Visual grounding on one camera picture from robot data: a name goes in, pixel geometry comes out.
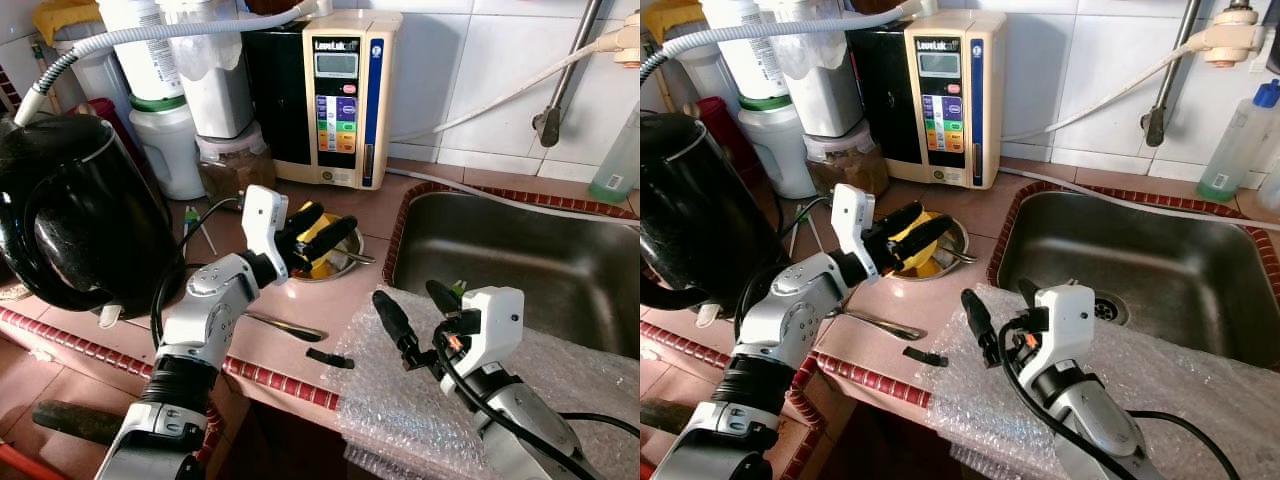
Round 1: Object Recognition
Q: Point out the beige tap diverter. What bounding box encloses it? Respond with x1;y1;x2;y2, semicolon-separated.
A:
597;11;641;70
1199;4;1264;70

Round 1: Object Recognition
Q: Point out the yellow cloth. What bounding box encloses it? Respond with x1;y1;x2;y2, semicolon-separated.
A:
32;0;104;44
640;0;707;44

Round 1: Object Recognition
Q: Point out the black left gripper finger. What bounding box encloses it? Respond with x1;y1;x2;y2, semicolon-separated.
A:
285;202;327;241
870;200;926;243
298;215;359;269
885;213;958;273

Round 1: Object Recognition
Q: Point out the dark green cylinder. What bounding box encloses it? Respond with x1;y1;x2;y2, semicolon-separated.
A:
30;399;133;447
640;397;692;437

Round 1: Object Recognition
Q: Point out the clear soap bottle blue cap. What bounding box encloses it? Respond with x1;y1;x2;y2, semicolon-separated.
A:
1194;79;1280;205
587;98;641;207

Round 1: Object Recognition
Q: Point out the small clear bottle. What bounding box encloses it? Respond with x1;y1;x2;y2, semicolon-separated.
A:
1254;158;1280;217

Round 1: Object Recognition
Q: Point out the clear bubble wrap sheet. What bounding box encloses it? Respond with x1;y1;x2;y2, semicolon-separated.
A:
334;284;641;480
924;282;1280;480

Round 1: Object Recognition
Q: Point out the thin white drain hose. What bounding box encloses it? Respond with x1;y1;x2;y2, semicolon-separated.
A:
384;164;641;220
999;161;1280;232

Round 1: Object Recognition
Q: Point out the red plastic container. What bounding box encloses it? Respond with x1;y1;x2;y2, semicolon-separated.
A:
72;96;147;187
694;94;762;187

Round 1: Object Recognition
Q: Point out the yellow plastic bowl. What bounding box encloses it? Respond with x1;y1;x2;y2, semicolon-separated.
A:
295;211;347;280
889;209;947;280

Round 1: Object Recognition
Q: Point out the white tap hose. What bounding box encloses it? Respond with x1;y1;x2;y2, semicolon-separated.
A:
999;34;1217;144
387;28;627;144

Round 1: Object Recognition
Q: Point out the brown filled jar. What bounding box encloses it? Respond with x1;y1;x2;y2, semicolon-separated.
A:
194;121;279;202
804;119;892;200

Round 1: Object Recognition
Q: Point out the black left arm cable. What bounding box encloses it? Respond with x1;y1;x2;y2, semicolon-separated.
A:
735;195;837;342
150;197;247;347

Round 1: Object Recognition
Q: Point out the white labelled bottle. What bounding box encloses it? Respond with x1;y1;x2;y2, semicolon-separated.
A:
96;0;189;102
699;0;792;102

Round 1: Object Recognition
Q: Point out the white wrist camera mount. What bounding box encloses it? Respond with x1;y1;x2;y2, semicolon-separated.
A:
241;184;292;277
831;182;880;274
1034;283;1097;377
459;286;527;377

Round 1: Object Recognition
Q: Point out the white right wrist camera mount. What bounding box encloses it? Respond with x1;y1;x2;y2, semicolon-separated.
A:
1034;283;1097;377
459;286;527;377

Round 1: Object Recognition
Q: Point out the white plastic container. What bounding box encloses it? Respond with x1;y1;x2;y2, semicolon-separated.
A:
654;34;737;112
50;25;132;127

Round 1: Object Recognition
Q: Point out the red rubber hose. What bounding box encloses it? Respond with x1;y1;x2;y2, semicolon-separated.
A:
0;444;43;480

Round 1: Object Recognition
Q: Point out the black wall fixture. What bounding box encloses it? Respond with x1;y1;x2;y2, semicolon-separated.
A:
1264;0;1280;77

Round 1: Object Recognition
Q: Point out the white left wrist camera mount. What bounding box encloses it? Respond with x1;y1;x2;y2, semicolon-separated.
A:
831;182;880;274
241;184;292;277

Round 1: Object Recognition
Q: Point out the white canister green lid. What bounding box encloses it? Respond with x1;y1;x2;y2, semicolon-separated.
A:
127;92;209;202
737;92;817;202

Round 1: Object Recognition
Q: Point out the black electric kettle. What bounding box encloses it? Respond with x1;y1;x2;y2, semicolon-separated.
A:
640;109;780;312
0;112;187;320

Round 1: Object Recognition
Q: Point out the steel tap pipe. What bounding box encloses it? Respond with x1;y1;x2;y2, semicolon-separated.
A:
531;0;605;150
1141;0;1207;150

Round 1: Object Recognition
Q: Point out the beige water ionizer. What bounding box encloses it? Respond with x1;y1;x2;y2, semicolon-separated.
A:
904;9;1009;192
300;9;404;192

